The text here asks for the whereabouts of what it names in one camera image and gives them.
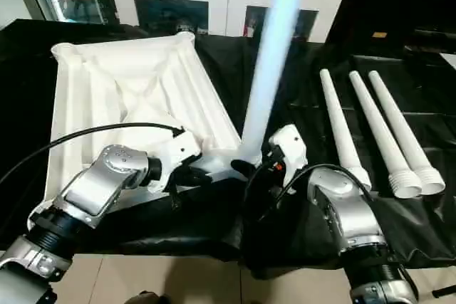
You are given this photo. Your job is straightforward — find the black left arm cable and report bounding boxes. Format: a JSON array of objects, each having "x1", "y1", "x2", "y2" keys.
[{"x1": 0, "y1": 122, "x2": 185, "y2": 188}]

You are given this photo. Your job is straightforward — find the white plastic table leg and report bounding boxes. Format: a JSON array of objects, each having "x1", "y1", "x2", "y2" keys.
[
  {"x1": 367, "y1": 70, "x2": 447, "y2": 196},
  {"x1": 348, "y1": 70, "x2": 423, "y2": 200},
  {"x1": 235, "y1": 0, "x2": 311, "y2": 171},
  {"x1": 318, "y1": 69, "x2": 373, "y2": 192}
]

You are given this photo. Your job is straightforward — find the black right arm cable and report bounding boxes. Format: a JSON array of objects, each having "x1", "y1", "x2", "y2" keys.
[{"x1": 241, "y1": 160, "x2": 366, "y2": 228}]

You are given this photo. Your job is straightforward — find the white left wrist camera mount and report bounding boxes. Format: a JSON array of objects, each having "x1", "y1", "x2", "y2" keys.
[{"x1": 145, "y1": 130, "x2": 203, "y2": 193}]

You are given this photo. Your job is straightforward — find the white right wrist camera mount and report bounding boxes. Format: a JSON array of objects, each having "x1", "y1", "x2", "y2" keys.
[{"x1": 266, "y1": 125, "x2": 309, "y2": 192}]

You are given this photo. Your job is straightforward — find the black work mat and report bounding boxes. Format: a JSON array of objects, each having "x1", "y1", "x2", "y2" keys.
[{"x1": 0, "y1": 19, "x2": 456, "y2": 280}]

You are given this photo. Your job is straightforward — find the black folding stand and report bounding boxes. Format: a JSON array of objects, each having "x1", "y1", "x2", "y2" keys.
[{"x1": 430, "y1": 285, "x2": 456, "y2": 300}]

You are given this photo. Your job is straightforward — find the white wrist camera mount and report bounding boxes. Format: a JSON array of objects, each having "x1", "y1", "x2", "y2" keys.
[
  {"x1": 266, "y1": 125, "x2": 309, "y2": 192},
  {"x1": 145, "y1": 130, "x2": 203, "y2": 193}
]

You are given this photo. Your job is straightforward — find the white plastic table top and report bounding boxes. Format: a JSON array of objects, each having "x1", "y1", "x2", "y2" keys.
[{"x1": 44, "y1": 31, "x2": 266, "y2": 212}]

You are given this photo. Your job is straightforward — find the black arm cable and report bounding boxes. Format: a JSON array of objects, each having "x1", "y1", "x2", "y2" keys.
[
  {"x1": 241, "y1": 160, "x2": 366, "y2": 228},
  {"x1": 0, "y1": 122, "x2": 185, "y2": 188}
]

